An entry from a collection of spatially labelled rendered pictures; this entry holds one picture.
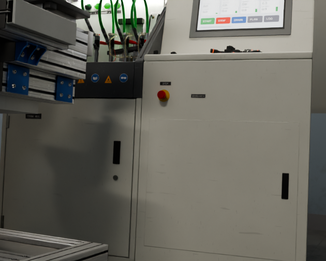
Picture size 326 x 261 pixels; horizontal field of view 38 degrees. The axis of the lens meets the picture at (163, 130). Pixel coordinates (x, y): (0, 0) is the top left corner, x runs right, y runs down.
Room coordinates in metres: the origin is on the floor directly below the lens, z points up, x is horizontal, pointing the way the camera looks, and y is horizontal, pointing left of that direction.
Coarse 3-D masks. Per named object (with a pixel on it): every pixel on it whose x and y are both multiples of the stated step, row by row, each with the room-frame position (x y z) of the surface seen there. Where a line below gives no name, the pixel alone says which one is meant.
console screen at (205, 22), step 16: (208, 0) 2.24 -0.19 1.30; (224, 0) 2.22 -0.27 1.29; (240, 0) 2.19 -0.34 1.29; (256, 0) 2.17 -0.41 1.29; (272, 0) 2.15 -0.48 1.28; (288, 0) 2.13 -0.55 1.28; (192, 16) 2.25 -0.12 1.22; (208, 16) 2.22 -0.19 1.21; (224, 16) 2.20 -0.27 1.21; (240, 16) 2.17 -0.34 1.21; (256, 16) 2.15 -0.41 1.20; (272, 16) 2.13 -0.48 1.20; (288, 16) 2.11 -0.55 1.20; (192, 32) 2.22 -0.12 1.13; (208, 32) 2.20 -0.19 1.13; (224, 32) 2.18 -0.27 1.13; (240, 32) 2.15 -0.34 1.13; (256, 32) 2.13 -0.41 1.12; (272, 32) 2.11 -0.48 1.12; (288, 32) 2.09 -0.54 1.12
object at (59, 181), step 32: (32, 128) 2.18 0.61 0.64; (64, 128) 2.13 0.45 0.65; (96, 128) 2.09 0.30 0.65; (128, 128) 2.04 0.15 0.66; (32, 160) 2.18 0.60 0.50; (64, 160) 2.13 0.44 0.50; (96, 160) 2.08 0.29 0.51; (128, 160) 2.04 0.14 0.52; (32, 192) 2.18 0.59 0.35; (64, 192) 2.13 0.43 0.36; (96, 192) 2.08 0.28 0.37; (128, 192) 2.04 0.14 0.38; (32, 224) 2.18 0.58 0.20; (64, 224) 2.13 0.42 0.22; (96, 224) 2.08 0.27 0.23; (128, 224) 2.04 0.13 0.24; (128, 256) 2.04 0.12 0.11
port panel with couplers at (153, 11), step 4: (152, 8) 2.58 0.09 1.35; (156, 8) 2.58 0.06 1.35; (160, 8) 2.57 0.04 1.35; (152, 12) 2.58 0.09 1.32; (156, 12) 2.58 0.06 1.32; (160, 12) 2.57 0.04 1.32; (152, 16) 2.55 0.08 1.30; (156, 16) 2.58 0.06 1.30; (152, 20) 2.58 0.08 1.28; (152, 24) 2.58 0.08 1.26; (152, 28) 2.58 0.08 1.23
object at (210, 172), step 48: (192, 0) 2.27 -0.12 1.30; (192, 48) 2.21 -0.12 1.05; (240, 48) 2.14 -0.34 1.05; (288, 48) 2.07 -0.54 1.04; (144, 96) 2.02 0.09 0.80; (192, 96) 1.96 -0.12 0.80; (240, 96) 1.90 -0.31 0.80; (288, 96) 1.84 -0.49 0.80; (144, 144) 2.02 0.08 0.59; (192, 144) 1.95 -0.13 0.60; (240, 144) 1.90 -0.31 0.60; (288, 144) 1.84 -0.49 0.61; (144, 192) 2.02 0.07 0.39; (192, 192) 1.95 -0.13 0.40; (240, 192) 1.89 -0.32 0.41; (288, 192) 1.84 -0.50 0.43; (144, 240) 2.01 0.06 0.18; (192, 240) 1.95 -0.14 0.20; (240, 240) 1.89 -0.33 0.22; (288, 240) 1.84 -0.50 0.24
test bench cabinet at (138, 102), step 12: (0, 168) 2.23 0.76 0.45; (0, 180) 2.23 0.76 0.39; (0, 192) 2.23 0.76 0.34; (132, 192) 2.03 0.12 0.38; (0, 204) 2.23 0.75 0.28; (132, 204) 2.03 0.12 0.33; (0, 216) 2.23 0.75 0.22; (132, 216) 2.03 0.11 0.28; (132, 228) 2.03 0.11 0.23; (132, 240) 2.03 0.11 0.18; (132, 252) 2.03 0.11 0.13
